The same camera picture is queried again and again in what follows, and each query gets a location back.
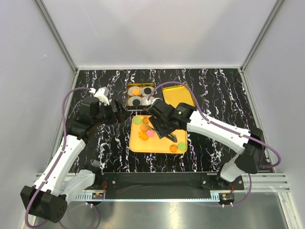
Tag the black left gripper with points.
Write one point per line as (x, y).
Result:
(121, 113)

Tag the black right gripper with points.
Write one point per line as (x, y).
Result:
(154, 122)

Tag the black sandwich cookie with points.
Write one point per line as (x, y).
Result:
(147, 90)
(136, 102)

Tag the metal tongs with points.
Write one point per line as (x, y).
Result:
(152, 128)

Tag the orange round cookie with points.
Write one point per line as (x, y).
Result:
(136, 91)
(144, 127)

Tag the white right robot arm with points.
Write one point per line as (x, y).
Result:
(248, 145)

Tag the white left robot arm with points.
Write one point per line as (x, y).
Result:
(49, 196)

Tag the white paper cup liner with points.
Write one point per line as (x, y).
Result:
(146, 95)
(131, 99)
(147, 100)
(130, 90)

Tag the green sandwich cookie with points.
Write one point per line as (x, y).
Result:
(182, 146)
(137, 120)

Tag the orange swirl cookie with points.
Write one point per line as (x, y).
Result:
(173, 148)
(146, 120)

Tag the pink sandwich cookie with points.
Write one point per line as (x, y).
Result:
(150, 133)

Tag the dark cookie tin box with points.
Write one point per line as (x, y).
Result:
(140, 107)

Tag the gold tin lid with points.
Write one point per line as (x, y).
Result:
(174, 95)

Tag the yellow plastic tray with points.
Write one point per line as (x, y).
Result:
(154, 144)

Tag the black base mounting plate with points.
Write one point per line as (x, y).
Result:
(166, 185)

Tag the left control board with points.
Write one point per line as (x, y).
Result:
(98, 195)

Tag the control board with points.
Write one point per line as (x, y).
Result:
(227, 197)
(98, 195)

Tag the right control board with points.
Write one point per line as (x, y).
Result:
(227, 197)

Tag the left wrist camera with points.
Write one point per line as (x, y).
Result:
(102, 95)

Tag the aluminium frame rail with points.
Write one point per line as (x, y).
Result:
(261, 182)

